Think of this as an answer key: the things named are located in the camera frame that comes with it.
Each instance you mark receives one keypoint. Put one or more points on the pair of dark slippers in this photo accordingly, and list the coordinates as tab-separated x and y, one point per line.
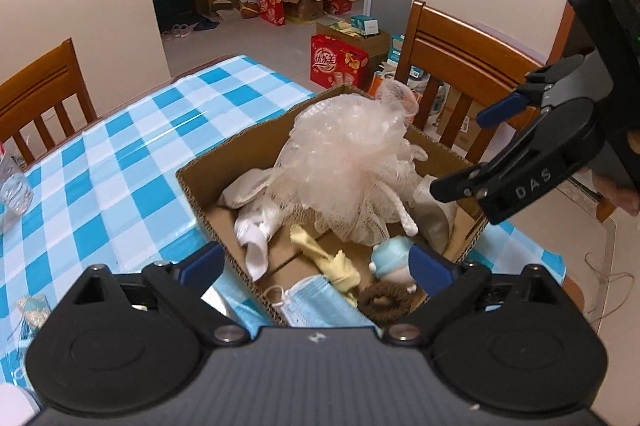
205	24

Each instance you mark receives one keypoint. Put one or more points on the pair of light slippers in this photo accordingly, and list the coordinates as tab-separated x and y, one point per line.
177	30

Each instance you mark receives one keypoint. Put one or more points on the blue and white toy figure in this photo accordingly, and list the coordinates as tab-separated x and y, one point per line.
392	258

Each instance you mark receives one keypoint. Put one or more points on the flat cardboard carton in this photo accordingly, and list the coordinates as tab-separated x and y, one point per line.
345	39

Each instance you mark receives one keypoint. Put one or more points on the peach mesh bath pouf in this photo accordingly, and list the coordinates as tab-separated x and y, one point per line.
340	155

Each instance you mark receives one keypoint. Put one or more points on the small woven sachet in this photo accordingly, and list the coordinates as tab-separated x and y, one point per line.
32	313

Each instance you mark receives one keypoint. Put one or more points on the red gift bag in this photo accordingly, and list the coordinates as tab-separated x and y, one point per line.
271	8

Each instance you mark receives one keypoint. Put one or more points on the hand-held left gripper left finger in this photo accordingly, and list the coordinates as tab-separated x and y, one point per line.
202	267

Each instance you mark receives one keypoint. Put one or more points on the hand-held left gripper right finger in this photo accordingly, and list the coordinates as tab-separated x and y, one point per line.
430	271

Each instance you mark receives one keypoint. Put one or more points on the open cardboard carton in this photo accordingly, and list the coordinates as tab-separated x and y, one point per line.
302	3

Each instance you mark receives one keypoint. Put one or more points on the yellow cloth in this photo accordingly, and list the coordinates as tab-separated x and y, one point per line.
332	266

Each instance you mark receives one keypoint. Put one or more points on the person's right hand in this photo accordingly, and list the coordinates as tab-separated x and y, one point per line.
620	196

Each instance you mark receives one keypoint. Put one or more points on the clear plastic water bottle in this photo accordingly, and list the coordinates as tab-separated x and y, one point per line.
15	191

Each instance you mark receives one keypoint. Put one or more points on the white sock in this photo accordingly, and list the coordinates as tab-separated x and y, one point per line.
250	188
257	251

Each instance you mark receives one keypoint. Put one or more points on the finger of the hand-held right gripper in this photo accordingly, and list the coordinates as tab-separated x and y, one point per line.
500	110
465	186

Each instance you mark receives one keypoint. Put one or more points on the wooden chair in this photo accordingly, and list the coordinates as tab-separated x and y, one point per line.
465	50
45	75

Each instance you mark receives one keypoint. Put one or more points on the blue checked tablecloth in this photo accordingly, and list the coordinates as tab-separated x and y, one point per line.
125	165

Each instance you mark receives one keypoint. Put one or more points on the cardboard box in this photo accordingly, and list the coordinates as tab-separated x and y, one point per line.
240	145

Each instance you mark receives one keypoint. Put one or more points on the red snack carton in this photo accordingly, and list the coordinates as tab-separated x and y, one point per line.
335	60

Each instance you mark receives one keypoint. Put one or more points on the blue face mask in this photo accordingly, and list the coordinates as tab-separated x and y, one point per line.
320	301

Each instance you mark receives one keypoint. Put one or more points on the teal and white carton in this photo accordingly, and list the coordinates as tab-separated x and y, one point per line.
365	25

